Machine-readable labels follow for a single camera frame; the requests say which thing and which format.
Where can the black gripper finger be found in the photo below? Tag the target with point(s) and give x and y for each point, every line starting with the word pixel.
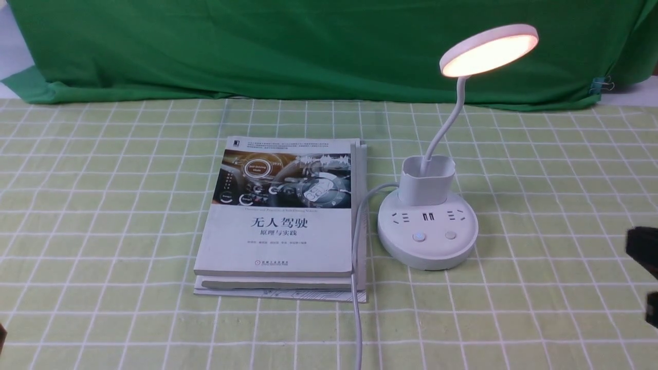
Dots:
pixel 641 246

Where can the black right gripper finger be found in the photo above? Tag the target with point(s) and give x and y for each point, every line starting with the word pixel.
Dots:
pixel 652 309

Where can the white desk lamp with sockets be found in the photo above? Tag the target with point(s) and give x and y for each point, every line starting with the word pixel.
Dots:
pixel 422 223

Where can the teal binder clip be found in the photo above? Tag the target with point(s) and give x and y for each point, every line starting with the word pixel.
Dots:
pixel 601 85

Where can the bottom white book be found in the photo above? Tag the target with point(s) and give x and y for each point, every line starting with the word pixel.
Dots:
pixel 308 288

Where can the top book with car cover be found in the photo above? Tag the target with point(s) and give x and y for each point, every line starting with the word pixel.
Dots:
pixel 280 216

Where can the green checkered tablecloth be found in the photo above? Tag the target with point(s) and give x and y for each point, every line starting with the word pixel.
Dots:
pixel 103 207

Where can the green backdrop cloth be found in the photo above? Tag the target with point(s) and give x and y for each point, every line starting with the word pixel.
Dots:
pixel 109 51

